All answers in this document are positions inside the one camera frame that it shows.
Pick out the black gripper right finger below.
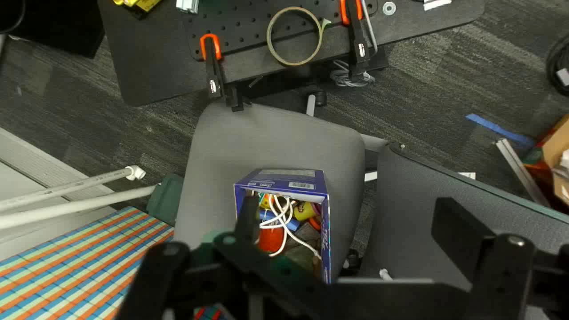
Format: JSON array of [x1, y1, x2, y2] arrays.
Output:
[[431, 195, 569, 320]]

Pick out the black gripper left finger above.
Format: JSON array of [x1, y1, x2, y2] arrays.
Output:
[[116, 192, 335, 320]]

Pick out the brown cardboard box with items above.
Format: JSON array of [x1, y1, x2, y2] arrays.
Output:
[[523, 113, 569, 209]]

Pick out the blue cardboard toy box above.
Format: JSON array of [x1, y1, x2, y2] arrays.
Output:
[[231, 167, 335, 284]]

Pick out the grey office chair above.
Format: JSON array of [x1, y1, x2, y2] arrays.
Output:
[[175, 103, 390, 281]]

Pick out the black box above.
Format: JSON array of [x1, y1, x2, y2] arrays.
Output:
[[0, 0, 107, 58]]

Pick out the white metal bar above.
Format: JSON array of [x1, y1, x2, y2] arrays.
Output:
[[495, 137, 552, 206]]

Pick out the red toy piece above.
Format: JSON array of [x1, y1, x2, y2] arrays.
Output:
[[258, 227, 290, 257]]

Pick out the striped colourful cloth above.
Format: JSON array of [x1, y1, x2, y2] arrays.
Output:
[[0, 204, 178, 320]]

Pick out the dark grey flat panel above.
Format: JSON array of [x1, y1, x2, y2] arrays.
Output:
[[358, 145, 569, 286]]

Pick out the blue tape strip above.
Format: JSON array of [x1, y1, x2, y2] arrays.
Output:
[[464, 112, 537, 149]]

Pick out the yellow toy piece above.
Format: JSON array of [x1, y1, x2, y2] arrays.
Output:
[[294, 201, 317, 222]]

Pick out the black perforated board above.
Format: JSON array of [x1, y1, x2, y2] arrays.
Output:
[[96, 0, 488, 108]]

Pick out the tan tape roll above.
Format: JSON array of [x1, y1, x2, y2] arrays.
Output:
[[265, 5, 328, 69]]

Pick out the yellow block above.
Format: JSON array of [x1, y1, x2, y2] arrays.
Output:
[[112, 0, 162, 14]]

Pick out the thin white toy cord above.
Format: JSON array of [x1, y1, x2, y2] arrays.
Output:
[[256, 192, 326, 263]]

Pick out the orange handled black clamp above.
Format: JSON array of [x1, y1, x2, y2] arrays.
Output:
[[198, 32, 231, 99], [336, 0, 379, 85]]

